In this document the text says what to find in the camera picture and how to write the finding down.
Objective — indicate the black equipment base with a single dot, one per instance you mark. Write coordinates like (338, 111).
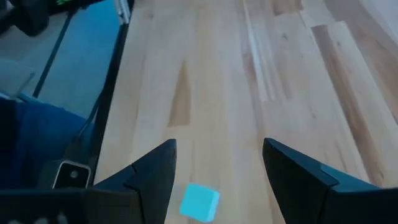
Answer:
(28, 18)

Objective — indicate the black aluminium table frame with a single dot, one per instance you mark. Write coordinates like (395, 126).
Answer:
(110, 77)

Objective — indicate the teal cube block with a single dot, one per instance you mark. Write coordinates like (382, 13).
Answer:
(199, 202)

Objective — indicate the silver metal bracket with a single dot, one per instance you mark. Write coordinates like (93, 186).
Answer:
(122, 11)

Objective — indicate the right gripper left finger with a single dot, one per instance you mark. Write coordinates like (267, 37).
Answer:
(155, 180)

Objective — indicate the thin black rod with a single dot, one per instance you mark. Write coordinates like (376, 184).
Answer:
(53, 56)

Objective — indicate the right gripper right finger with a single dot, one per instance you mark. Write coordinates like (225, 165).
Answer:
(298, 186)

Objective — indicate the black table-level camera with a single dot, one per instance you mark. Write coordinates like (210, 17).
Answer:
(66, 179)

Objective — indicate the dark chair seat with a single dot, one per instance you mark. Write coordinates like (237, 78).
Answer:
(37, 140)

